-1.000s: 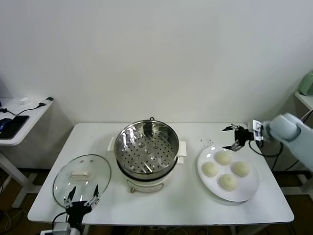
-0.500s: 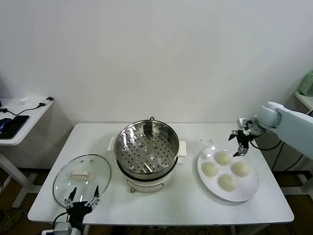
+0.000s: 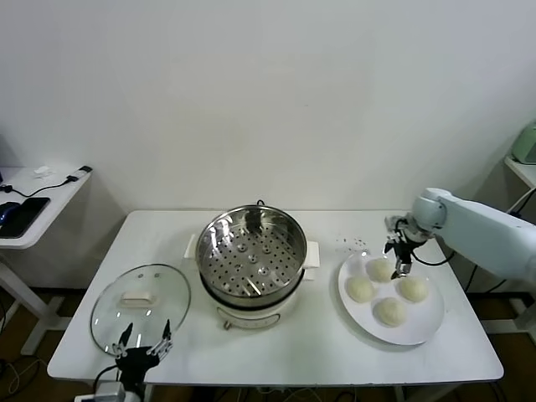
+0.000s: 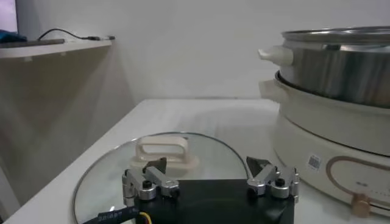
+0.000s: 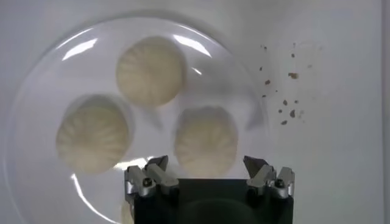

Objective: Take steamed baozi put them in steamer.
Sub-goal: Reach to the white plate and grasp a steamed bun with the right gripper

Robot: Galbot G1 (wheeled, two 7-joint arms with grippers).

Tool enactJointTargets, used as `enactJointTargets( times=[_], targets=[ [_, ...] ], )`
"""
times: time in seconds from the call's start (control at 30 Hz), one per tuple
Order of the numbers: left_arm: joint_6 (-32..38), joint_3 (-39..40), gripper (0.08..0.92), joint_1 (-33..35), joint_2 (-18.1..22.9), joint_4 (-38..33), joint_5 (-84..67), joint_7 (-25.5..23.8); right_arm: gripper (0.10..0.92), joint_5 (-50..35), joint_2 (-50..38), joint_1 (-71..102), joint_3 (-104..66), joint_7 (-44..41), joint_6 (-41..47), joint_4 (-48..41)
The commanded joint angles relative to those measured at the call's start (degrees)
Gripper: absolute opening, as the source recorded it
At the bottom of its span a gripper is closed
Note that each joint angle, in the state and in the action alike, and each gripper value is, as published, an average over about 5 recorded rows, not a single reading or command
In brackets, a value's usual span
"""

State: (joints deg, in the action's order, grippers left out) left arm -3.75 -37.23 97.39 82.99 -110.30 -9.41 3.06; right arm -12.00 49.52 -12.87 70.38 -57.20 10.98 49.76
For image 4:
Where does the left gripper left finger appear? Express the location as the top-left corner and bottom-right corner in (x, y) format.
(121, 156), (180, 208)

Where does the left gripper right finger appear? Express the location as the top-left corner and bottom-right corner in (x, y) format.
(246, 156), (300, 203)

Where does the glass lid with cream handle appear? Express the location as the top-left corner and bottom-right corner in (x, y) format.
(72, 131), (249, 224)

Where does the stainless steel steamer pot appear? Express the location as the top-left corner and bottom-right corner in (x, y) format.
(257, 26), (390, 109)

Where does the white electric cooker base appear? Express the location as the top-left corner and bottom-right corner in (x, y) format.
(258, 79), (390, 219)

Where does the white side table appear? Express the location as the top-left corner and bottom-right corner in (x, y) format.
(0, 38), (112, 60)

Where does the blue computer mouse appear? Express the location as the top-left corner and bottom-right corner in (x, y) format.
(0, 29), (27, 43)

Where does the laptop screen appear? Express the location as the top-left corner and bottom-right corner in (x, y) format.
(0, 0), (18, 33)

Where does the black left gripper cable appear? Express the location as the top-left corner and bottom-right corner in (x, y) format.
(82, 206), (153, 224)

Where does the black thin cable with plug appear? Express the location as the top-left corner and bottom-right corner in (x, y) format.
(38, 28), (101, 41)

